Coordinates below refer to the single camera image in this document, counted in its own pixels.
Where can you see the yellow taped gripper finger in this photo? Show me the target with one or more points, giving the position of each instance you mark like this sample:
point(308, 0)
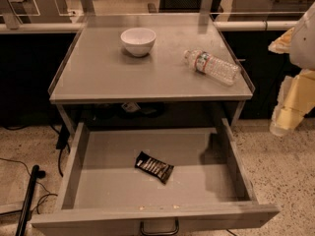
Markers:
point(296, 99)
point(282, 44)

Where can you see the black rxbar chocolate wrapper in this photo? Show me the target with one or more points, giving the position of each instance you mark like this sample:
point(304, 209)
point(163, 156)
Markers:
point(154, 167)

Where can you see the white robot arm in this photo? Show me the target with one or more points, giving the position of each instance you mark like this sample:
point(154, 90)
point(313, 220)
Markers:
point(302, 47)

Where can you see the white tag under counter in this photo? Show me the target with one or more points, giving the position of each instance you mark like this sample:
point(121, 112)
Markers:
point(130, 107)

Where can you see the grey counter cabinet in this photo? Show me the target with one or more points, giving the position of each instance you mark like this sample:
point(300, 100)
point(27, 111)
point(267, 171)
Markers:
point(99, 70)

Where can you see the grey open drawer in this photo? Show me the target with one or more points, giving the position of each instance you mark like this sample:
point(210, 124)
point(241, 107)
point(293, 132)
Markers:
point(103, 194)

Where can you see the clear plastic water bottle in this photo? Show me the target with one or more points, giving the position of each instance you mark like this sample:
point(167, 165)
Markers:
point(209, 65)

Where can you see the white ceramic bowl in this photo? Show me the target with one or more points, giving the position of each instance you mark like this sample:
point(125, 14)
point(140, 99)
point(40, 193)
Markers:
point(138, 41)

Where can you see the black pole on floor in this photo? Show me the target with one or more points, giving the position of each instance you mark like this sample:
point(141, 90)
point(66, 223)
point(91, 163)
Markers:
point(25, 213)

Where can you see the black drawer handle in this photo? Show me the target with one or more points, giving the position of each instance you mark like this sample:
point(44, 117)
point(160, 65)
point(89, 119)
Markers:
point(159, 228)

